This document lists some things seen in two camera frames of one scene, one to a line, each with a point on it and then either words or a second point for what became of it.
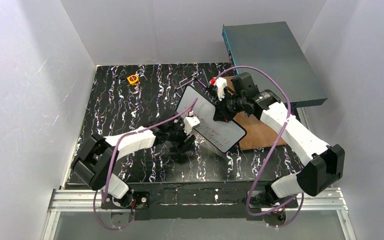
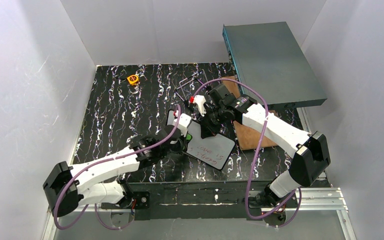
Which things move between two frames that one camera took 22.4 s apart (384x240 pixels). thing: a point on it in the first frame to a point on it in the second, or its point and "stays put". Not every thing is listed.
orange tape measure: (132, 79) stays put
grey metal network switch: (272, 46) stays put
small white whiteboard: (223, 135) to (214, 149)
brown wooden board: (259, 134) stays put
